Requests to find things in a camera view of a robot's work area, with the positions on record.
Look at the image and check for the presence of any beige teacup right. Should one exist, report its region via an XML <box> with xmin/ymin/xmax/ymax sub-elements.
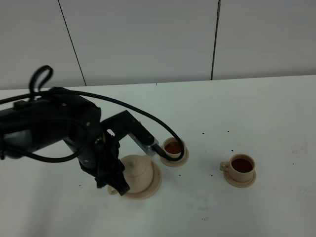
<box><xmin>220</xmin><ymin>154</ymin><xmax>255</xmax><ymax>182</ymax></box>

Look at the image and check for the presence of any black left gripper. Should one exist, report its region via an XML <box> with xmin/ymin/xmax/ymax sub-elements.
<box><xmin>80</xmin><ymin>137</ymin><xmax>130</xmax><ymax>196</ymax></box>

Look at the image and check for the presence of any black braided cable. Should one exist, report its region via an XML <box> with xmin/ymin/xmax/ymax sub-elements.
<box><xmin>0</xmin><ymin>65</ymin><xmax>186</xmax><ymax>162</ymax></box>

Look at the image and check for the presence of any beige teapot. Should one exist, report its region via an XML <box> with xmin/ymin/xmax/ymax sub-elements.
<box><xmin>120</xmin><ymin>155</ymin><xmax>154</xmax><ymax>198</ymax></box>

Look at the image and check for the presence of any loose black usb cable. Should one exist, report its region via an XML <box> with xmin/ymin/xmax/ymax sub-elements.
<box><xmin>0</xmin><ymin>116</ymin><xmax>91</xmax><ymax>163</ymax></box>

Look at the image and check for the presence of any beige teapot saucer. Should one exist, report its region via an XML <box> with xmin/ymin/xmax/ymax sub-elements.
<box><xmin>124</xmin><ymin>161</ymin><xmax>162</xmax><ymax>199</ymax></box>

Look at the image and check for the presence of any beige saucer right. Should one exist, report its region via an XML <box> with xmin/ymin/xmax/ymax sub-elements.
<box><xmin>223</xmin><ymin>171</ymin><xmax>256</xmax><ymax>188</ymax></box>

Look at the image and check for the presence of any beige teacup left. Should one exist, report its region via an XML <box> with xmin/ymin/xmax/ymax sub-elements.
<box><xmin>162</xmin><ymin>137</ymin><xmax>183</xmax><ymax>160</ymax></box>

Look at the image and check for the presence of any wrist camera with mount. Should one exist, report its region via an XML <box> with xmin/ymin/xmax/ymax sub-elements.
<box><xmin>101</xmin><ymin>111</ymin><xmax>159</xmax><ymax>157</ymax></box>

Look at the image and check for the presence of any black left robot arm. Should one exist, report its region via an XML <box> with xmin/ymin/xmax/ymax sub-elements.
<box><xmin>0</xmin><ymin>87</ymin><xmax>130</xmax><ymax>195</ymax></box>

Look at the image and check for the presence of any beige saucer left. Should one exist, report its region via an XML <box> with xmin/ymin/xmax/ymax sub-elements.
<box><xmin>160</xmin><ymin>148</ymin><xmax>189</xmax><ymax>167</ymax></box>

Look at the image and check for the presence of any beige teacup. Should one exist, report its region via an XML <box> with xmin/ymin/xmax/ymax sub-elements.
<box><xmin>220</xmin><ymin>154</ymin><xmax>255</xmax><ymax>182</ymax></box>
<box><xmin>162</xmin><ymin>137</ymin><xmax>183</xmax><ymax>160</ymax></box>

